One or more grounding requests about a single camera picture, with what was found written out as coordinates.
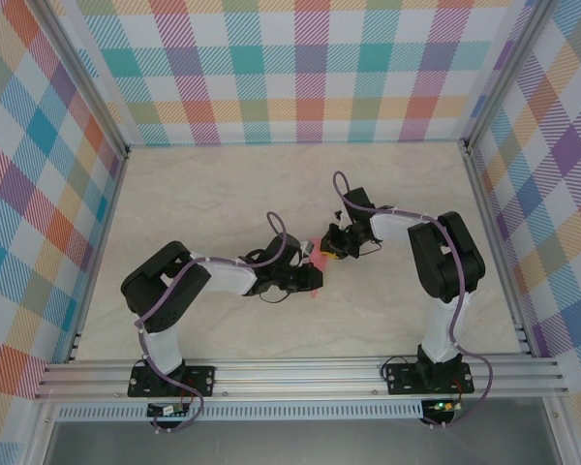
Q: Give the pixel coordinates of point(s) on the pink square cloth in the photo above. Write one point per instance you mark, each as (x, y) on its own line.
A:
(319, 264)

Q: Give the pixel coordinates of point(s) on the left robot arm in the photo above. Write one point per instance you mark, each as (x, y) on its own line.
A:
(160, 290)

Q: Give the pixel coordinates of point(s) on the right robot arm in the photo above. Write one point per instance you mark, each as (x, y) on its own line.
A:
(450, 261)

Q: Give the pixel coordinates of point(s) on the grey metal panel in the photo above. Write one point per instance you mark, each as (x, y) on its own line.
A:
(295, 443)

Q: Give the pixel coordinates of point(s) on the circuit board with green light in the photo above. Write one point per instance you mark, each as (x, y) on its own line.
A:
(445, 406)

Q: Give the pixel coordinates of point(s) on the circuit board with label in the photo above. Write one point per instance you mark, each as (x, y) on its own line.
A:
(167, 411)

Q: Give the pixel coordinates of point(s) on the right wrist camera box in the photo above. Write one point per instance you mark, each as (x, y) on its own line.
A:
(339, 218)

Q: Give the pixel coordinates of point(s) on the aluminium mounting rail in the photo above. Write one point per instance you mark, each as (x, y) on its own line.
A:
(295, 378)

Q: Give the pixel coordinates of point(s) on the aluminium table side rail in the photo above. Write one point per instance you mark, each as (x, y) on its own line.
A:
(489, 232)
(101, 252)

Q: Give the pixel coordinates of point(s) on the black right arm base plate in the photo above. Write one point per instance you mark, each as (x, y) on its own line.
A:
(402, 380)

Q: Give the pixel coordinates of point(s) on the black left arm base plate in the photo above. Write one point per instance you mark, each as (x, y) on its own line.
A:
(198, 380)

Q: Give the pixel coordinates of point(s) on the aluminium frame post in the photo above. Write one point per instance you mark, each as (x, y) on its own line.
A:
(503, 77)
(84, 82)

